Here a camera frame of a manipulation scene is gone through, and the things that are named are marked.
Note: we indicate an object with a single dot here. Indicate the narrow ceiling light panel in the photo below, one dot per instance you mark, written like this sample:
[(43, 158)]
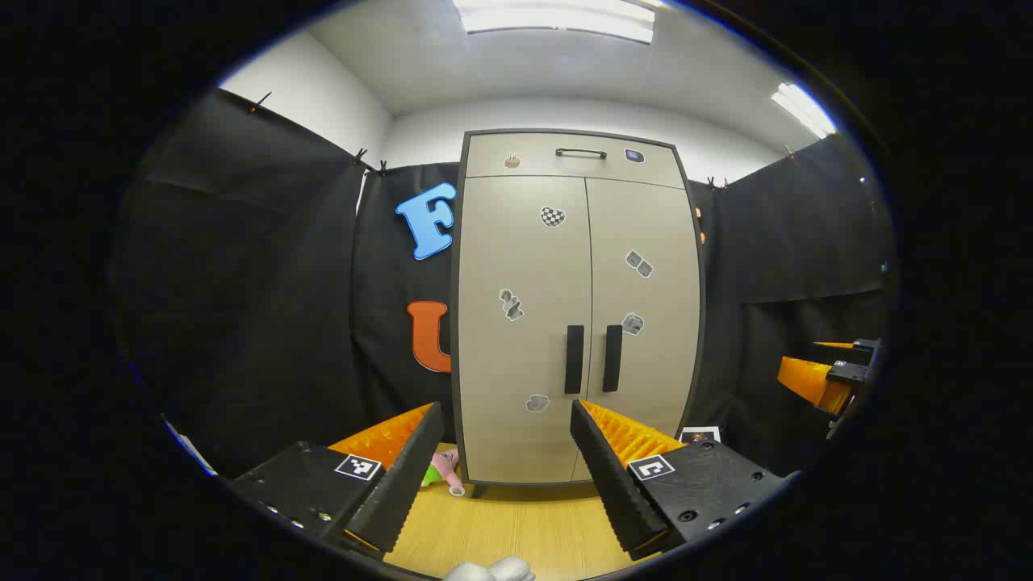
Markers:
[(803, 110)]

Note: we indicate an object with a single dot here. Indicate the white book with portrait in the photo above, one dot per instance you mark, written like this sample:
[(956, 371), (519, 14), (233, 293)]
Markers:
[(699, 436)]

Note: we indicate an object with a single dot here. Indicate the black backdrop cloth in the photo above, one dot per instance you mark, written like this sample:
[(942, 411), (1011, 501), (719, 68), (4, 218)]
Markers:
[(242, 282)]

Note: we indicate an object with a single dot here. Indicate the cabinet door with checkered sticker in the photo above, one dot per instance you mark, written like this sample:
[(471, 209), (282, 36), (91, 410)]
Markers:
[(524, 242)]

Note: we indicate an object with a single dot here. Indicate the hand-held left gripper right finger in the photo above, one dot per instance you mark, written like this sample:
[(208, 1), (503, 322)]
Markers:
[(617, 484)]

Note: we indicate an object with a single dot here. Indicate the beige double-door shoe cabinet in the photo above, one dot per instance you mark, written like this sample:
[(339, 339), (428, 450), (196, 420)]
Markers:
[(454, 323)]

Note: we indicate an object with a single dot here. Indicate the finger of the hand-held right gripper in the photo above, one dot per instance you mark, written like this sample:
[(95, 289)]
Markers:
[(863, 347), (811, 383)]

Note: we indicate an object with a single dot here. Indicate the cabinet door with grey stickers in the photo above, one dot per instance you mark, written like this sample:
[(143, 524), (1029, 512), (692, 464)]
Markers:
[(654, 363)]

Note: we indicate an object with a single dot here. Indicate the large ceiling light panel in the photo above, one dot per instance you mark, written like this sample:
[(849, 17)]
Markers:
[(557, 18)]

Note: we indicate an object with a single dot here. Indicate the beige cabinet drawer front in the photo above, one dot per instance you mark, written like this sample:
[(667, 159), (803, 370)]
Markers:
[(533, 157)]

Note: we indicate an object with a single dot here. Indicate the pink and green plush toy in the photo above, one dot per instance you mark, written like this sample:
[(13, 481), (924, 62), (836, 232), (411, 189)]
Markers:
[(444, 466)]

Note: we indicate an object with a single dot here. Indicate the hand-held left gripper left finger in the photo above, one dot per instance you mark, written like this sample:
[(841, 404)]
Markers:
[(395, 484)]

